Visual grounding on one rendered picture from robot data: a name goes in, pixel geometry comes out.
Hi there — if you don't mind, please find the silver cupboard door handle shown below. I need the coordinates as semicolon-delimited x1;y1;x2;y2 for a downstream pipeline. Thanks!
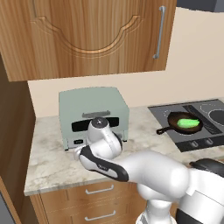
152;5;167;60

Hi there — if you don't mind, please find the silver drawer handle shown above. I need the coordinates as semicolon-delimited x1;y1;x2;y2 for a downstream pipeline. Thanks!
84;184;116;195
84;209;117;222

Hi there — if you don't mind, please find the wooden drawer front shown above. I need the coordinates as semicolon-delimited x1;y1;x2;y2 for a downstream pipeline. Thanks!
38;180;142;212
43;201;151;224

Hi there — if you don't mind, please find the pale green toaster oven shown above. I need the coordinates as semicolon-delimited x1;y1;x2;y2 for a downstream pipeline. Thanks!
58;86;130;151

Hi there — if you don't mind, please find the dark grey hob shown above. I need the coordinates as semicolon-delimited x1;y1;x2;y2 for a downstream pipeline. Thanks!
147;99;224;153

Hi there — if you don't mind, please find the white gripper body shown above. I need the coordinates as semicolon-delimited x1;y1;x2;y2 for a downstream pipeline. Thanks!
73;144;88;162

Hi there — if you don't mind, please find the black frying pan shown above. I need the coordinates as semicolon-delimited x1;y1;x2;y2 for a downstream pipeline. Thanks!
156;111;205;137

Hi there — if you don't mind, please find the tall wooden cabinet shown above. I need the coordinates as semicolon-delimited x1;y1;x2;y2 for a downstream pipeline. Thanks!
0;53;38;224

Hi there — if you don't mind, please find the wooden wall cupboard door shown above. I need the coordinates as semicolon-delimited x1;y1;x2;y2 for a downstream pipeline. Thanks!
0;0;178;82

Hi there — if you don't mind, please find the dark grey range hood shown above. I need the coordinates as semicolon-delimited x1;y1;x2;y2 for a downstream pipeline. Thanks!
176;0;224;13

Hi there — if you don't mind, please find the green corn cob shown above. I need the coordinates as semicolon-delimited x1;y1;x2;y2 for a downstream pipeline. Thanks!
177;117;201;130

